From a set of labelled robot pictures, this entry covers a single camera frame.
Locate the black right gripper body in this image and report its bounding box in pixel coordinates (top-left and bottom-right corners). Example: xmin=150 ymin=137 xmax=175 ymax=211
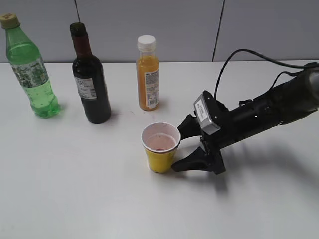
xmin=200 ymin=91 xmax=270 ymax=174

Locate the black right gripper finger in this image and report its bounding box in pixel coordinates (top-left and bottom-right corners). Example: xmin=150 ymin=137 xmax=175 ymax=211
xmin=177 ymin=114 xmax=201 ymax=140
xmin=171 ymin=147 xmax=212 ymax=172

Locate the yellow paper cup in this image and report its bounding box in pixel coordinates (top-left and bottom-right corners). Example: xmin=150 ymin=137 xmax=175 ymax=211
xmin=141 ymin=122 xmax=181 ymax=173

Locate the dark red wine bottle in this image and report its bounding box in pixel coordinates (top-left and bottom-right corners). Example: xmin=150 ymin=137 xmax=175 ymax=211
xmin=70 ymin=22 xmax=111 ymax=124

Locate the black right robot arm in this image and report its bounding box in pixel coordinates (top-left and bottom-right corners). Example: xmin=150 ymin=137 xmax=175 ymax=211
xmin=171 ymin=63 xmax=319 ymax=175

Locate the orange juice bottle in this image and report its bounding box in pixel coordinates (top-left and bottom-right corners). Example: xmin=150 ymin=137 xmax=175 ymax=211
xmin=136 ymin=35 xmax=160 ymax=111

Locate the green plastic soda bottle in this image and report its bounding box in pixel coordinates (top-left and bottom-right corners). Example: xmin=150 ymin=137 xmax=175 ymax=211
xmin=0 ymin=13 xmax=60 ymax=118

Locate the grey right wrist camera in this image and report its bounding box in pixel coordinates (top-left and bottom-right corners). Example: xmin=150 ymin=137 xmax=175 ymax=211
xmin=194 ymin=94 xmax=221 ymax=135

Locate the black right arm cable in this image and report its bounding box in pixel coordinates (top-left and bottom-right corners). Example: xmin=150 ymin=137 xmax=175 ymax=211
xmin=213 ymin=48 xmax=319 ymax=98

